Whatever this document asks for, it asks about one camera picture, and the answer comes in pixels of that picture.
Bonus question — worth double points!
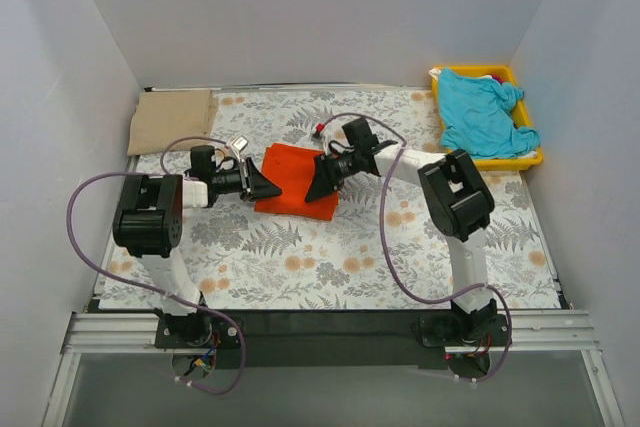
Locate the orange t shirt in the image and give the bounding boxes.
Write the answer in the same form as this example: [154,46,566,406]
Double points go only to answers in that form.
[254,143,338,221]

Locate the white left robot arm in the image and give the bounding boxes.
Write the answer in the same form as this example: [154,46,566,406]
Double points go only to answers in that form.
[112,145,282,347]

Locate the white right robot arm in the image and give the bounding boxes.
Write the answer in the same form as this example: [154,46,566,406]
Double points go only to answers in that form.
[304,114,498,342]

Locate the floral patterned table mat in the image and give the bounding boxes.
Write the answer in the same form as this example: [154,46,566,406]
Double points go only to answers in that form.
[99,88,562,311]

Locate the beige folded cloth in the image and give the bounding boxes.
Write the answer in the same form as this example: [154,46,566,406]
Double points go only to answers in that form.
[127,90,218,156]

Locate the white cloth in bin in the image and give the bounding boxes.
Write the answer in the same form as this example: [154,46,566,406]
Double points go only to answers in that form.
[428,67,442,81]

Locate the blue t shirt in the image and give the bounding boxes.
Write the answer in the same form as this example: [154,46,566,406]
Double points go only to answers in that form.
[437,67,540,160]

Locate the magenta cloth in bin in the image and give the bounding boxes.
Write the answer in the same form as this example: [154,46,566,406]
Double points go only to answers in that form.
[490,74,504,84]

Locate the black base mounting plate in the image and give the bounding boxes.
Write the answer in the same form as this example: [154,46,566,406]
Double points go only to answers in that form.
[154,309,508,372]

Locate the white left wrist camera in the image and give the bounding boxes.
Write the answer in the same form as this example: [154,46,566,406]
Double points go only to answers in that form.
[226,136,249,159]

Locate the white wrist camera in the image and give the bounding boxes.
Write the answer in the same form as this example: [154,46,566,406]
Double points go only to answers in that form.
[310,123,332,151]
[226,136,249,159]

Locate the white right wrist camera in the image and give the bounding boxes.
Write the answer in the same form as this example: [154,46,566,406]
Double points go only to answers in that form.
[310,123,332,151]

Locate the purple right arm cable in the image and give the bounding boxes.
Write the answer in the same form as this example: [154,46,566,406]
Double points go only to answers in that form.
[312,112,514,383]

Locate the aluminium frame rail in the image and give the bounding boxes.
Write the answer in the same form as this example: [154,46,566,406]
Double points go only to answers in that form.
[62,309,601,353]

